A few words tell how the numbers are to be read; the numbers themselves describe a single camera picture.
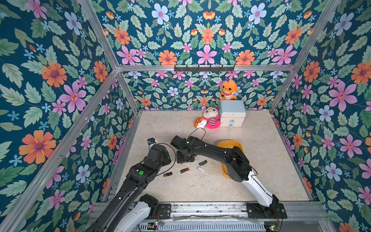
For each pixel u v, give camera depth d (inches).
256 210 28.0
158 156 22.6
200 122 41.1
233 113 38.9
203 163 35.7
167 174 33.9
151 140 26.3
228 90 38.3
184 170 34.6
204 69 36.9
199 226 27.7
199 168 34.8
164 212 28.8
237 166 22.1
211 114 42.4
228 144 38.5
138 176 19.4
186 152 26.5
